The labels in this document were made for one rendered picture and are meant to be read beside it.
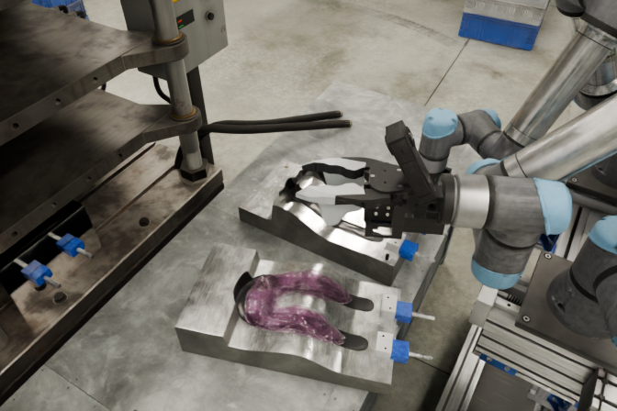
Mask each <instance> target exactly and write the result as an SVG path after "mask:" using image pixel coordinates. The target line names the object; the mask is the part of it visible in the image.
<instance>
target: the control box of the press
mask: <svg viewBox="0 0 617 411"><path fill-rule="evenodd" d="M120 3H121V7H122V10H123V14H124V18H125V21H126V25H127V29H128V30H155V26H154V23H153V18H152V13H151V6H150V2H149V0H120ZM173 3H174V12H175V17H176V23H177V27H178V30H180V31H182V32H183V33H185V34H186V35H187V37H188V43H189V49H190V52H189V53H188V55H187V56H186V57H185V58H184V63H185V72H186V77H187V81H188V87H189V92H190V97H191V102H192V105H193V106H196V107H198V108H199V110H200V112H201V117H202V125H205V124H207V123H208V119H207V113H206V108H205V102H204V96H203V91H202V85H201V79H200V73H199V68H198V65H200V64H201V63H203V62H204V61H206V60H208V59H209V58H211V57H212V56H214V55H215V54H216V53H218V52H219V51H221V50H223V49H224V48H226V47H227V46H229V44H228V37H227V29H226V20H225V13H224V5H223V0H173ZM138 71H139V72H143V73H146V74H149V75H151V76H152V79H153V84H154V87H155V90H156V92H157V94H158V95H159V96H160V97H161V98H162V99H163V100H165V101H166V102H168V103H169V104H170V105H171V104H172V103H171V98H170V97H169V96H167V95H166V94H165V93H164V92H163V91H162V89H161V87H160V85H159V79H158V78H160V79H163V80H165V81H166V77H165V73H164V68H163V64H162V63H158V64H153V65H149V66H144V67H139V68H138ZM199 148H200V152H201V157H202V158H204V159H207V160H208V163H210V164H213V165H215V162H214V157H213V151H212V146H211V140H210V135H209V134H208V135H206V136H205V137H204V138H203V139H202V140H201V142H200V143H199Z"/></svg>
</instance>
